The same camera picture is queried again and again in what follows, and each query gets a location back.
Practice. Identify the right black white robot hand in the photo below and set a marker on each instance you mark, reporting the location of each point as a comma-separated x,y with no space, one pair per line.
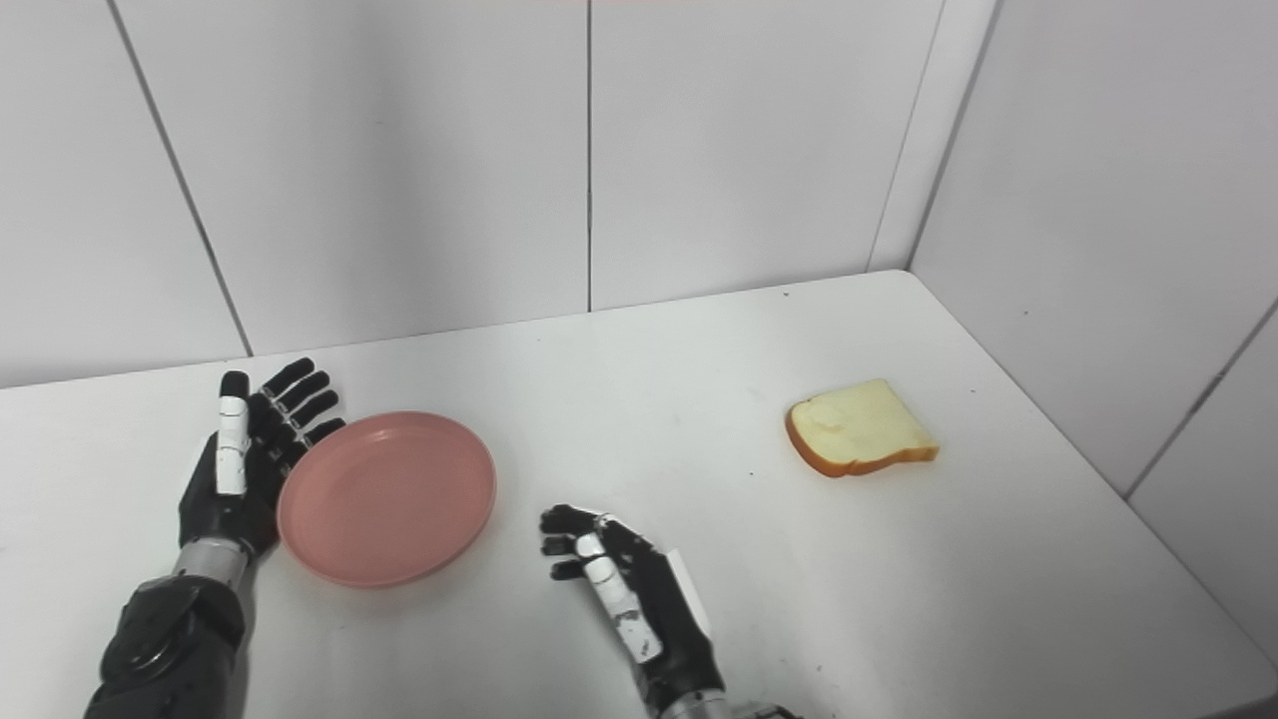
664,619

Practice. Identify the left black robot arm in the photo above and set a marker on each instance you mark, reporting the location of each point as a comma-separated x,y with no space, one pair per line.
165,649

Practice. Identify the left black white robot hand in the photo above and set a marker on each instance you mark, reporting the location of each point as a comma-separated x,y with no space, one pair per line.
225,509

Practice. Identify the pink round plate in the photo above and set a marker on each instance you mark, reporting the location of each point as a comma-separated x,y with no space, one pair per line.
389,499

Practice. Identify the slice of bread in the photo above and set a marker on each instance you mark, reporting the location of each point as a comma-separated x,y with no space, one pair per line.
859,424

